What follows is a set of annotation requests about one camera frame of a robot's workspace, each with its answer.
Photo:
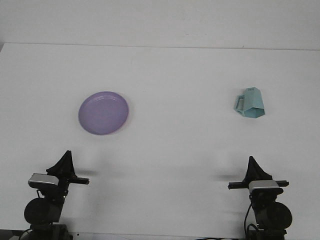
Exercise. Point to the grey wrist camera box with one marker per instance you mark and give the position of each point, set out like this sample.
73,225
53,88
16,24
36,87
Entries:
263,184
42,178

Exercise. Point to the pale purple round plate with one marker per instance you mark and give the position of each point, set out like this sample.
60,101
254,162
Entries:
103,113

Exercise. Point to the pale blue hexagonal cup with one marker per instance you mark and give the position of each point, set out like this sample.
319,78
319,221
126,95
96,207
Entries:
252,100

